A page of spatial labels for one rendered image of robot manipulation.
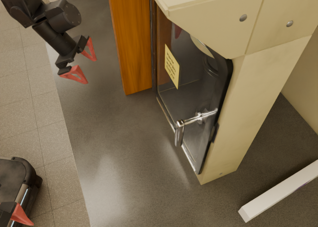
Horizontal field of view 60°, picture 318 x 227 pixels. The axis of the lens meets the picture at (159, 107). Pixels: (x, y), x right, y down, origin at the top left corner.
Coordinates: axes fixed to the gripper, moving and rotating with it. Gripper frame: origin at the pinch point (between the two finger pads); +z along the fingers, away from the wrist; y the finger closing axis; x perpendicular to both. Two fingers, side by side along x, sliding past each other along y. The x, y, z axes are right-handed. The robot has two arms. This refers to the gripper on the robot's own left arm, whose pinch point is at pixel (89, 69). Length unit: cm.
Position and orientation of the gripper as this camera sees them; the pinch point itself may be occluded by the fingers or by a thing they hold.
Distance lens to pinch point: 88.0
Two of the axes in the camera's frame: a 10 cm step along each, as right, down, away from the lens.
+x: -8.6, 1.9, 4.7
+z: 4.9, 5.7, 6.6
